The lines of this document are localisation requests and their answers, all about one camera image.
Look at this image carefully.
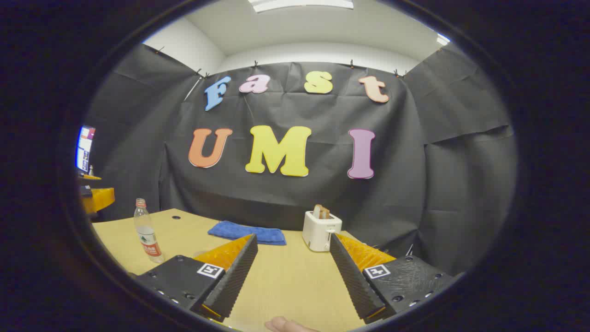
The long ceiling light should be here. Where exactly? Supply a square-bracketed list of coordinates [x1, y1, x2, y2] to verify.
[248, 0, 354, 13]

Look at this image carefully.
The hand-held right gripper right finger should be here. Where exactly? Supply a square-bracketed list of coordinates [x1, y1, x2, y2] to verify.
[329, 233, 457, 325]

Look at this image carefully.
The computer monitor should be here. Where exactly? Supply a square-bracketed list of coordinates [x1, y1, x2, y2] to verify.
[75, 125, 96, 173]

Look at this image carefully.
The black backdrop cloth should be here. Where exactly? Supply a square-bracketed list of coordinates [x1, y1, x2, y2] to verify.
[85, 44, 519, 277]

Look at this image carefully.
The white toaster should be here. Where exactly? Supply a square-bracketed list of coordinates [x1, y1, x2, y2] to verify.
[302, 211, 343, 252]

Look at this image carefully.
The thin white rod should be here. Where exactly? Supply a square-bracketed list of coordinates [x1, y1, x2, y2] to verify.
[184, 77, 203, 102]

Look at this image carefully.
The folded blue towel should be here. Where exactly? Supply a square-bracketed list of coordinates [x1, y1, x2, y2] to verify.
[207, 220, 287, 246]

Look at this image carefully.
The clear plastic water bottle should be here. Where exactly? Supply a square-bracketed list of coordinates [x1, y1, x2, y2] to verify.
[134, 198, 165, 264]

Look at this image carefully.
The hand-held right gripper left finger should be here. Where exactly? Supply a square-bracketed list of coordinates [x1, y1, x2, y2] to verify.
[134, 234, 259, 323]

